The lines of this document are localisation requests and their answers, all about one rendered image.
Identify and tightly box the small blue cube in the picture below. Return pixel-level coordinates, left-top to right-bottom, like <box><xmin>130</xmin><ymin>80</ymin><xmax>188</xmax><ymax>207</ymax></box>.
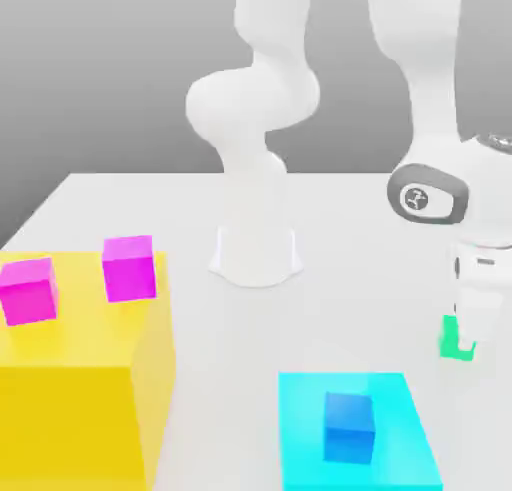
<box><xmin>322</xmin><ymin>391</ymin><xmax>377</xmax><ymax>466</ymax></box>

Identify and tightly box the small magenta cube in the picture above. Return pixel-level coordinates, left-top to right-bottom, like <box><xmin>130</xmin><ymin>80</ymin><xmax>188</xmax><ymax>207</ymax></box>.
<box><xmin>0</xmin><ymin>257</ymin><xmax>60</xmax><ymax>328</ymax></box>
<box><xmin>101</xmin><ymin>234</ymin><xmax>158</xmax><ymax>304</ymax></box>

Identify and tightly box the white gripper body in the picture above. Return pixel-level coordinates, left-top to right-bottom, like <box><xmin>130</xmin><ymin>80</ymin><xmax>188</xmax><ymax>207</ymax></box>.
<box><xmin>453</xmin><ymin>284</ymin><xmax>505</xmax><ymax>320</ymax></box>

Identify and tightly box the large yellow box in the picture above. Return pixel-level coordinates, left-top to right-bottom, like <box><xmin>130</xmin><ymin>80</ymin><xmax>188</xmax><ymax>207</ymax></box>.
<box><xmin>0</xmin><ymin>250</ymin><xmax>178</xmax><ymax>491</ymax></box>

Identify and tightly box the small green cube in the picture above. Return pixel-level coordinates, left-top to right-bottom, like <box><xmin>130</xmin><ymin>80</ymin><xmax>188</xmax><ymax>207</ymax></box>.
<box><xmin>438</xmin><ymin>314</ymin><xmax>478</xmax><ymax>363</ymax></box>

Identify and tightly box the large cyan box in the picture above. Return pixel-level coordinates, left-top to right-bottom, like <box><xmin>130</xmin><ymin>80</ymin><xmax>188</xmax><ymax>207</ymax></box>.
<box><xmin>277</xmin><ymin>371</ymin><xmax>445</xmax><ymax>491</ymax></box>

